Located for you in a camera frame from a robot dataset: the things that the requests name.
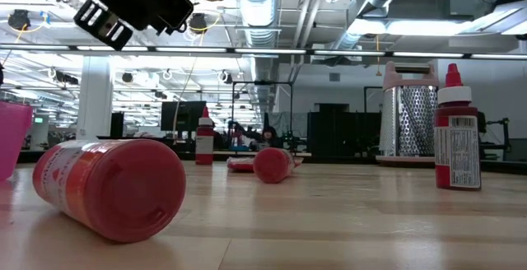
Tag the black background robot arm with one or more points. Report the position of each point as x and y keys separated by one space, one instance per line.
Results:
x=505 y=134

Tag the white building column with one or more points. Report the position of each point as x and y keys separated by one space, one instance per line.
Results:
x=94 y=97

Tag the black computer monitor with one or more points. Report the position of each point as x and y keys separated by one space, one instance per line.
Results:
x=183 y=115

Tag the black speaker box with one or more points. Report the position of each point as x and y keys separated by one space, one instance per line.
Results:
x=117 y=125

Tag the black ceiling-mounted device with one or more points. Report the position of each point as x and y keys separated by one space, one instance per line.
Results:
x=19 y=20

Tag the long ceiling light strip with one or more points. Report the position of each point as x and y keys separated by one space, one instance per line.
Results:
x=267 y=51

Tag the small red squeeze bottle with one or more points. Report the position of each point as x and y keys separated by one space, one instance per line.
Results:
x=204 y=142

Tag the person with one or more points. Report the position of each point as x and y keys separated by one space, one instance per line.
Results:
x=269 y=135

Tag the translucent pink plastic bin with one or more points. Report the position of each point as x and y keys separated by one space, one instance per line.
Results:
x=12 y=138

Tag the red-orange squeeze bottle white label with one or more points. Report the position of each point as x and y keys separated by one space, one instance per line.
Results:
x=123 y=192

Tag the orange squeeze bottle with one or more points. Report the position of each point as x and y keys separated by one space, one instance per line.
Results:
x=271 y=165

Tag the black cabinet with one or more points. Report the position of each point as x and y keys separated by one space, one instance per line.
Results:
x=337 y=134

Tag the metal box grater pink trim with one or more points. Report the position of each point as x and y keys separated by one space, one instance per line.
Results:
x=411 y=122

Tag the red squeeze bottle barcode label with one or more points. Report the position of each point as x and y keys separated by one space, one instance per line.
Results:
x=457 y=146

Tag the ribbed silver ceiling duct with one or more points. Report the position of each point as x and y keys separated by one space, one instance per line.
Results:
x=259 y=19

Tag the black metal rack frame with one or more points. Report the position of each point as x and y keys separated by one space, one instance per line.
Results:
x=263 y=83

